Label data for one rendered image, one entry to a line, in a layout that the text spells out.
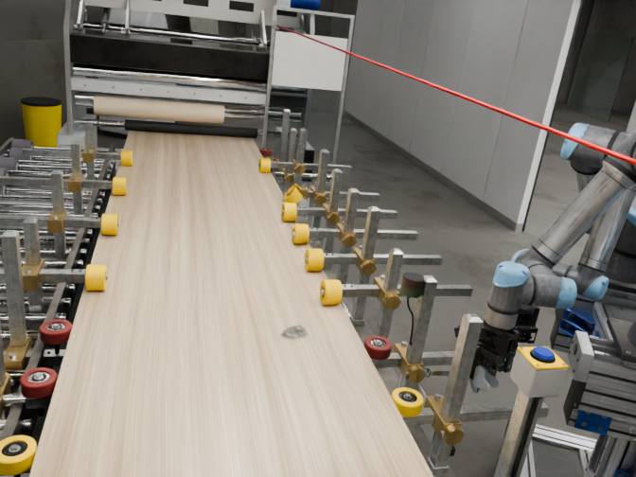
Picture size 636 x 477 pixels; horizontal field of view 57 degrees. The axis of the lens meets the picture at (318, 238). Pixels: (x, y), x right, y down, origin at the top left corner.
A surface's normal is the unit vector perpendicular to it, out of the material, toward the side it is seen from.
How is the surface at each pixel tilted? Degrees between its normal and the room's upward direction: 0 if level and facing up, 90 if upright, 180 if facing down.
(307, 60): 90
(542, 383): 90
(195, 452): 0
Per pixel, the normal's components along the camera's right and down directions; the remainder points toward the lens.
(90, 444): 0.11, -0.92
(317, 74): 0.22, 0.38
